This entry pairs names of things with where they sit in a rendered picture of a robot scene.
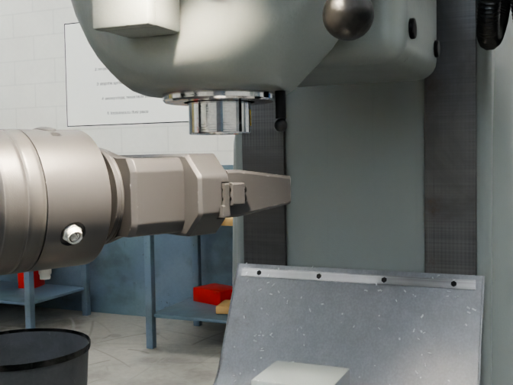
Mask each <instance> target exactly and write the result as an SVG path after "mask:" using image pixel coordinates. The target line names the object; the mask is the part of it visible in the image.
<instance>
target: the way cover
mask: <svg viewBox="0 0 513 385"><path fill-rule="evenodd" d="M278 268H279V270H278ZM246 272H247V275H246ZM268 274H269V276H268ZM439 274H440V276H437V275H439ZM432 277H433V278H432ZM454 279H455V280H454ZM268 282H269V283H268ZM376 283H377V286H376ZM273 284H274V285H273ZM259 289H261V290H260V291H259ZM380 289H381V290H382V292H381V291H378V290H380ZM364 290H367V291H364ZM404 290H405V291H406V292H405V291H404ZM447 290H448V291H450V292H447ZM278 291H280V293H278ZM484 292H485V276H476V275H461V274H446V273H417V272H401V271H387V270H358V269H342V268H327V267H313V268H312V267H298V266H283V265H268V264H239V263H237V269H236V273H235V278H234V285H233V289H232V294H231V301H230V306H229V310H228V315H227V323H226V327H225V331H224V339H223V344H222V348H221V356H220V360H219V364H218V370H217V373H216V377H215V381H214V383H213V385H251V380H252V379H253V378H254V377H256V376H257V375H258V374H260V373H261V372H263V371H264V370H265V369H267V368H268V367H269V366H270V365H271V364H273V363H274V362H276V361H288V362H292V361H294V362H295V363H303V364H317V365H324V366H332V367H345V368H350V385H389V384H390V385H480V374H481V357H482V325H483V309H484ZM270 293H272V295H270ZM412 294H414V295H412ZM301 296H302V298H301ZM415 296H416V297H415ZM455 296H459V297H457V298H455ZM283 297H285V299H284V298H283ZM244 300H246V302H244ZM287 300H288V304H286V303H287ZM395 300H397V302H396V301H395ZM322 303H323V304H324V305H322ZM467 306H468V307H470V309H468V308H467ZM261 307H262V308H263V309H261ZM472 308H474V309H476V311H474V310H472ZM309 309H310V310H311V312H310V310H309ZM467 311H468V312H470V314H469V313H468V312H467ZM342 313H343V315H341V314H342ZM267 314H268V315H267ZM422 314H423V315H424V316H423V317H422V318H421V316H422ZM244 315H245V319H244ZM379 315H380V316H379ZM340 322H342V323H340ZM465 324H467V326H466V325H465ZM354 325H355V326H354ZM353 326H354V327H353ZM301 327H302V328H301ZM378 327H379V328H380V329H379V328H378ZM414 328H415V331H414V332H413V330H414ZM297 329H298V331H297ZM421 330H422V332H421ZM260 331H262V332H261V333H260ZM423 332H425V333H424V334H423ZM271 333H272V334H271ZM255 334H256V336H255V337H254V335H255ZM270 334H271V335H272V336H273V337H272V336H270ZM303 334H305V335H303ZM258 335H261V336H258ZM262 335H264V336H262ZM434 337H435V338H434ZM398 338H400V340H399V339H398ZM418 338H419V339H420V340H418ZM433 338H434V339H433ZM254 340H256V341H257V342H255V341H254ZM304 345H305V346H304ZM234 346H235V347H236V348H234ZM261 348H263V349H261ZM260 350H264V351H260ZM428 352H430V353H431V354H429V353H428ZM459 353H462V354H461V355H459ZM421 354H423V355H422V356H421ZM430 355H432V357H430ZM261 357H262V358H261ZM260 358H261V359H260ZM424 363H426V367H425V365H424ZM374 365H375V366H374ZM253 369H255V370H253ZM415 370H416V371H417V372H418V374H416V373H415ZM239 373H241V375H240V374H239ZM233 375H235V376H233ZM420 377H421V378H420ZM235 380H236V381H235ZM448 380H450V382H449V381H448ZM234 381H235V382H234Z"/></svg>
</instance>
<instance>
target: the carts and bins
mask: <svg viewBox="0 0 513 385"><path fill-rule="evenodd" d="M90 346H91V339H90V337H89V336H88V335H86V334H84V333H82V332H78V331H74V330H69V329H61V328H26V329H17V330H9V331H4V332H0V385H87V382H88V362H89V349H90Z"/></svg>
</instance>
